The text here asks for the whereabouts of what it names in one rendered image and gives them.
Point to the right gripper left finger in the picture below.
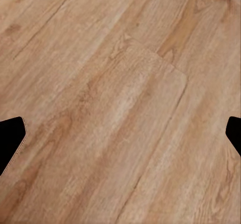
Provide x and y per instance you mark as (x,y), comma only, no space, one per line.
(12,132)

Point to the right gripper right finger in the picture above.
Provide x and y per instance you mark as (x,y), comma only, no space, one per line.
(233,132)

